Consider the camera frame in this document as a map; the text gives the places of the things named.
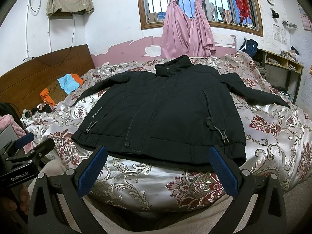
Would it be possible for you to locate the black jacket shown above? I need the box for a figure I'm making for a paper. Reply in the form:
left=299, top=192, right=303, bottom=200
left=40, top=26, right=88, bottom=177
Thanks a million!
left=72, top=56, right=286, bottom=171

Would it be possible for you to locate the orange blue brown clothes pile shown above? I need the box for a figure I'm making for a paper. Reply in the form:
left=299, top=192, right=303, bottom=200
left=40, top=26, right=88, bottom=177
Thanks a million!
left=40, top=74, right=84, bottom=107

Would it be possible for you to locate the person left hand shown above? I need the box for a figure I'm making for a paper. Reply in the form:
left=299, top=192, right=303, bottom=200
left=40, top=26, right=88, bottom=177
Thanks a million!
left=2, top=183, right=31, bottom=216

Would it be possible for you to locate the pink fuzzy cloth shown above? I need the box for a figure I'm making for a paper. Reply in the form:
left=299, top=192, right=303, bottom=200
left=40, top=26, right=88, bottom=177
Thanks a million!
left=1, top=114, right=26, bottom=148

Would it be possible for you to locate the small plush toy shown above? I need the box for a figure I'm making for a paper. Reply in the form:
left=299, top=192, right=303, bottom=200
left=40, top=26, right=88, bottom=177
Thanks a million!
left=24, top=104, right=52, bottom=118

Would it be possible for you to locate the wooden headboard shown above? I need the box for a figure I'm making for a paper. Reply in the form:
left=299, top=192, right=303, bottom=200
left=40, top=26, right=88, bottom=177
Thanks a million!
left=1, top=44, right=95, bottom=116

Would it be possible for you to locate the floral satin bedspread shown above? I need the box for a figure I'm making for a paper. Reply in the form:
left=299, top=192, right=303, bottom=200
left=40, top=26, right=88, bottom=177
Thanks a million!
left=23, top=60, right=311, bottom=212

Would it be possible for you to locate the cloth covered air conditioner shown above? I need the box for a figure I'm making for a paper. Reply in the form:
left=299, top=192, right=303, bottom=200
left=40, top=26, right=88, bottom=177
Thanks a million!
left=46, top=0, right=95, bottom=17

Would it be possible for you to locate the wooden desk shelf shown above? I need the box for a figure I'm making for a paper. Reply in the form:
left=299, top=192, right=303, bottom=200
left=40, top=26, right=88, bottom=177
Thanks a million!
left=253, top=49, right=304, bottom=104

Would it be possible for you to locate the pink curtain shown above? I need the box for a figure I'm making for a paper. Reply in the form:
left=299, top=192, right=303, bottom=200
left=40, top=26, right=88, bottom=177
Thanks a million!
left=161, top=0, right=216, bottom=59

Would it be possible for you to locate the dark blue backpack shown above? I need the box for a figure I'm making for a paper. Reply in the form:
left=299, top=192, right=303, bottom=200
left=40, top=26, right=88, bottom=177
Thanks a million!
left=238, top=39, right=258, bottom=58

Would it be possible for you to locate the wooden framed window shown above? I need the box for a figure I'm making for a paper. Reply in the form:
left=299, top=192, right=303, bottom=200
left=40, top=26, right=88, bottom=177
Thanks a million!
left=135, top=0, right=264, bottom=38

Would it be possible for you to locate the red hanging garment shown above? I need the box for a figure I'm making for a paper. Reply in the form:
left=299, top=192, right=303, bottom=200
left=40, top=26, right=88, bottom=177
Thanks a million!
left=235, top=0, right=251, bottom=24

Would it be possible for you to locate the white wall cable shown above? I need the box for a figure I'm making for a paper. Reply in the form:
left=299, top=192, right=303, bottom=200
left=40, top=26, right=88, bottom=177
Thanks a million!
left=23, top=0, right=47, bottom=63

